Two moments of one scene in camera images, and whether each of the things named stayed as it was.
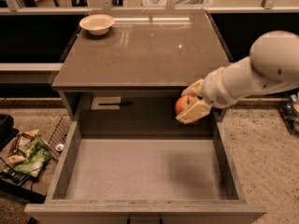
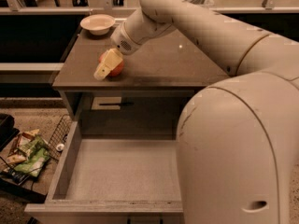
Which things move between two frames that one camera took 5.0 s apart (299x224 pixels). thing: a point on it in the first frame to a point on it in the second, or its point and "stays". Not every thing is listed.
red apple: x=182 y=104 to x=117 y=71
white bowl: x=98 y=24 stays
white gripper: x=214 y=88 to x=123 y=42
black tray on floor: x=7 y=132 stays
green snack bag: x=36 y=157 stays
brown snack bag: x=15 y=157 stays
